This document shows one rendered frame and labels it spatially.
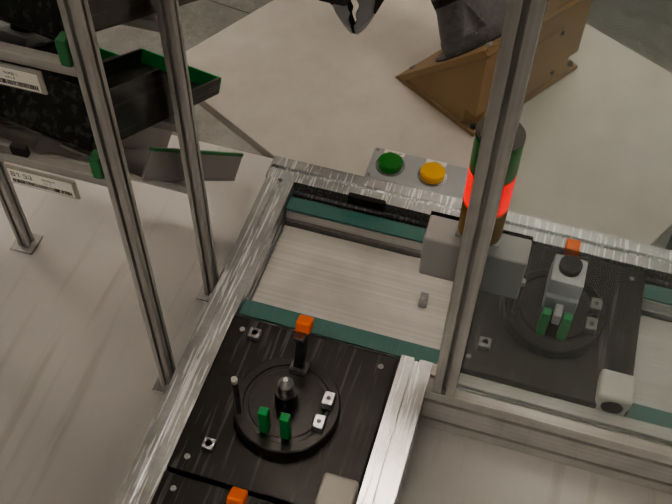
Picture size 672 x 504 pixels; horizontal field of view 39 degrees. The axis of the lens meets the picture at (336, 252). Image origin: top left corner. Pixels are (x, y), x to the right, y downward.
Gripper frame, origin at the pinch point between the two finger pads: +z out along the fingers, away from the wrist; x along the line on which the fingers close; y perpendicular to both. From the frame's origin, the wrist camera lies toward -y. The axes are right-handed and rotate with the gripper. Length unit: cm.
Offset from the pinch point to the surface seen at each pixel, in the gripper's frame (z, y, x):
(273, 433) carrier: 24, -50, -5
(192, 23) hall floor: 123, 131, 92
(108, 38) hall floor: 123, 115, 115
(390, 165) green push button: 26.1, 0.5, -6.8
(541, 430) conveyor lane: 30, -36, -38
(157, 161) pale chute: 4.4, -27.5, 17.9
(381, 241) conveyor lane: 31.4, -10.7, -8.7
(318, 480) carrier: 26, -54, -12
